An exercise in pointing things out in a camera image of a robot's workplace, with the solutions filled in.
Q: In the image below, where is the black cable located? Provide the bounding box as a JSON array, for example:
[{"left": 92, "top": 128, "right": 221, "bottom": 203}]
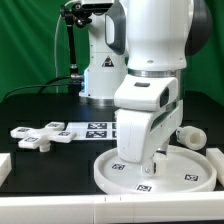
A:
[{"left": 1, "top": 75, "right": 83, "bottom": 101}]

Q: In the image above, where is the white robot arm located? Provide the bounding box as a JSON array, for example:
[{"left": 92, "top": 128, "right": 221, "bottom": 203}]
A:
[{"left": 81, "top": 0, "right": 211, "bottom": 176}]

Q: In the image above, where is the white marker tag sheet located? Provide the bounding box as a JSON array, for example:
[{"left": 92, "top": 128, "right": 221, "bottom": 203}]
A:
[{"left": 66, "top": 122, "right": 117, "bottom": 140}]

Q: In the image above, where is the white cross-shaped table base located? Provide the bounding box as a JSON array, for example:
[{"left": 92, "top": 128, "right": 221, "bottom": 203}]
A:
[{"left": 10, "top": 122, "right": 77, "bottom": 152}]

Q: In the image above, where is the white fence block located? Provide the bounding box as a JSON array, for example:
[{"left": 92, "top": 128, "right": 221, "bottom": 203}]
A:
[
  {"left": 206, "top": 148, "right": 224, "bottom": 187},
  {"left": 0, "top": 153, "right": 12, "bottom": 187}
]

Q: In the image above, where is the white left fence block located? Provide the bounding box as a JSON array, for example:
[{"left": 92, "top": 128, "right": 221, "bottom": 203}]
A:
[{"left": 0, "top": 153, "right": 12, "bottom": 187}]

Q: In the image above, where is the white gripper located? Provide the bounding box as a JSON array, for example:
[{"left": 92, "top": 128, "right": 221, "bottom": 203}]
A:
[{"left": 116, "top": 100, "right": 183, "bottom": 175}]

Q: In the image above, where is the white round table top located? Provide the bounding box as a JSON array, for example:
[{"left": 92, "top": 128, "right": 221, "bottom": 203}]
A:
[{"left": 94, "top": 145, "right": 217, "bottom": 194}]

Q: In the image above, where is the white right fence block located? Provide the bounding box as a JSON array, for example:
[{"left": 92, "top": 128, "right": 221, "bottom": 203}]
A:
[{"left": 206, "top": 148, "right": 224, "bottom": 187}]

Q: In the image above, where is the white front fence rail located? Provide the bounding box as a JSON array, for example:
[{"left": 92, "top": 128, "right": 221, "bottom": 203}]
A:
[{"left": 0, "top": 191, "right": 224, "bottom": 224}]

